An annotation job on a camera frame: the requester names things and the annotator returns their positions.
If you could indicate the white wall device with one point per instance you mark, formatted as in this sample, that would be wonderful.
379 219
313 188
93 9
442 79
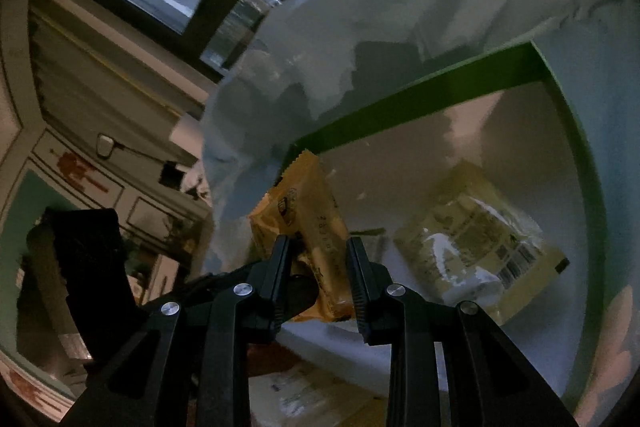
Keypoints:
106 146

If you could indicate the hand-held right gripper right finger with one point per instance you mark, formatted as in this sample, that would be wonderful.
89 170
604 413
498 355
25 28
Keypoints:
357 287

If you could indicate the green cardboard box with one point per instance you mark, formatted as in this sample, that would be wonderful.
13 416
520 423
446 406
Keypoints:
425 92

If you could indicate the small black wall item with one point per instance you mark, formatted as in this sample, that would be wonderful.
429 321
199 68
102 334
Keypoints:
171 175

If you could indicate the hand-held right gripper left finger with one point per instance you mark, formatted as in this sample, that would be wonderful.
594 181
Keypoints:
280 279

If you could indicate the white snack packet brown print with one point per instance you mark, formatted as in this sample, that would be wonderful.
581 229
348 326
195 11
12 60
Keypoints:
300 392

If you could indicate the pale yellow snack packet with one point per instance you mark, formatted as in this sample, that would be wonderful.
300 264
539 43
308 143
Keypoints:
465 227

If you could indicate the red wall sticker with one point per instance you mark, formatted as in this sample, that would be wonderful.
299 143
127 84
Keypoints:
75 169

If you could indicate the orange snack packet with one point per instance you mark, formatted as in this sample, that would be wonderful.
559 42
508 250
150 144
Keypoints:
310 207

